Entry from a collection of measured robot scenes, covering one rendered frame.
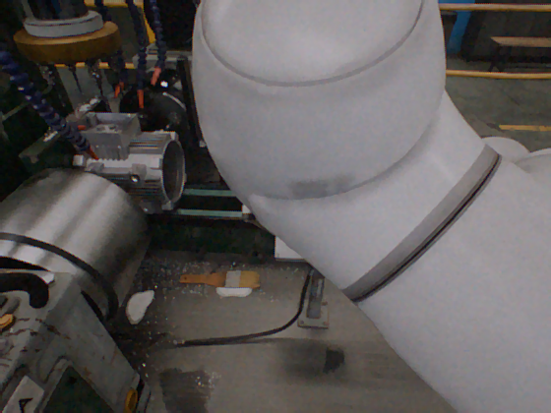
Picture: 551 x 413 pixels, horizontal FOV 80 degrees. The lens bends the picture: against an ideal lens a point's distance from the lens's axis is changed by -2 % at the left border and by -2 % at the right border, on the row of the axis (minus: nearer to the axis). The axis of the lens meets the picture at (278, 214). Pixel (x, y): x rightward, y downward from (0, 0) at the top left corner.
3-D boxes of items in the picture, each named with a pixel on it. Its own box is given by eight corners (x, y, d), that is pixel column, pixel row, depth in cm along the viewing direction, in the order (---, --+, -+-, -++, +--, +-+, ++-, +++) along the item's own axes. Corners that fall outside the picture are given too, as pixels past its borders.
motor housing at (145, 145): (93, 221, 83) (61, 156, 70) (124, 178, 97) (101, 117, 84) (170, 224, 82) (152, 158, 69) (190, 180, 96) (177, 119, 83)
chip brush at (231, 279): (178, 288, 82) (178, 286, 81) (183, 271, 86) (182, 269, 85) (261, 289, 82) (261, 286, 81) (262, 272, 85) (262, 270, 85)
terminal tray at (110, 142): (78, 160, 76) (65, 132, 71) (99, 138, 84) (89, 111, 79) (128, 162, 75) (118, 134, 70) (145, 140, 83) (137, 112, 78)
